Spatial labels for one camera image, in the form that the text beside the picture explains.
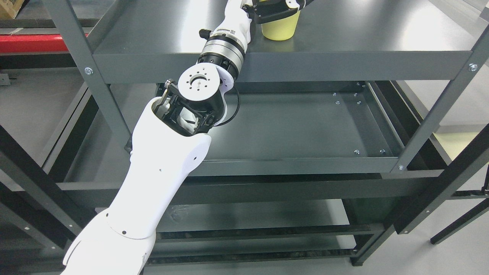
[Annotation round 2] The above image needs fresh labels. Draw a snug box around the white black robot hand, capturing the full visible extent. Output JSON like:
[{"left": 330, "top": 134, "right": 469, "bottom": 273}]
[{"left": 223, "top": 0, "right": 312, "bottom": 42}]

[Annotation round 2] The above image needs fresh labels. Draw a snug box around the yellow plastic cup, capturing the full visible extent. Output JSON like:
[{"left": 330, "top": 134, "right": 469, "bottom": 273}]
[{"left": 261, "top": 11, "right": 301, "bottom": 41}]

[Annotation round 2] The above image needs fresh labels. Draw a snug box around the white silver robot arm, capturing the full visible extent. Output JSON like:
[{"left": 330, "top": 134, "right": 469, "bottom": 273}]
[{"left": 62, "top": 18, "right": 251, "bottom": 275}]

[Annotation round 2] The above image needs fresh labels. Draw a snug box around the grey metal shelf unit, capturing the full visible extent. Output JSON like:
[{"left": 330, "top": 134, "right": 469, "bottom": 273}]
[{"left": 43, "top": 0, "right": 476, "bottom": 176}]

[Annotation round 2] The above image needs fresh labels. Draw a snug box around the black metal shelf rack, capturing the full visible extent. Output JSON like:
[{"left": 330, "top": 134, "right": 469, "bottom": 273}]
[{"left": 0, "top": 15, "right": 489, "bottom": 275}]

